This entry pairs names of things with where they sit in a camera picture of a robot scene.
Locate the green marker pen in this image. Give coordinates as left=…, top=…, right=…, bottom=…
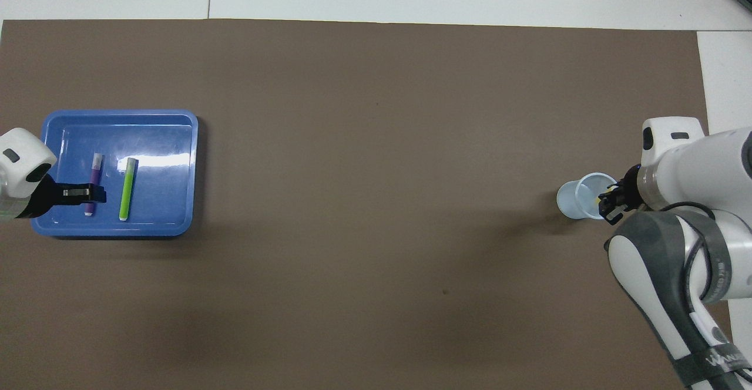
left=119, top=157, right=139, bottom=222

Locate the clear plastic cup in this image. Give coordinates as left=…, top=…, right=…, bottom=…
left=556, top=172, right=623, bottom=221

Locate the blue plastic tray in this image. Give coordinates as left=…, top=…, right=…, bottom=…
left=31, top=109, right=199, bottom=238

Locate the purple marker pen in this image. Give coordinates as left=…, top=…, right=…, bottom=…
left=84, top=153, right=105, bottom=217

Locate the brown table mat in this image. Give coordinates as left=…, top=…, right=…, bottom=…
left=0, top=19, right=740, bottom=390

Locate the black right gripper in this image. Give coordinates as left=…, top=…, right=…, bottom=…
left=597, top=165, right=647, bottom=226

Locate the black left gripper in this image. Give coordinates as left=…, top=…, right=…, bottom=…
left=16, top=176, right=108, bottom=219

